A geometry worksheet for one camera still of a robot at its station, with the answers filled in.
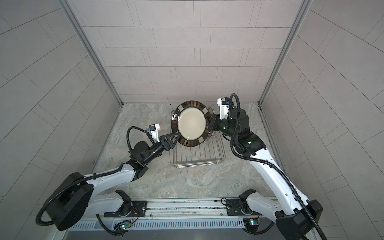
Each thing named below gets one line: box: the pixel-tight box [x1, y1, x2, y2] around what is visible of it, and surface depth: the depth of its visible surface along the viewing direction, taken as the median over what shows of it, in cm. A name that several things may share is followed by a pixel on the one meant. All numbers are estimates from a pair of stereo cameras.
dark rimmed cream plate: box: [171, 100, 210, 147], surface depth 72 cm
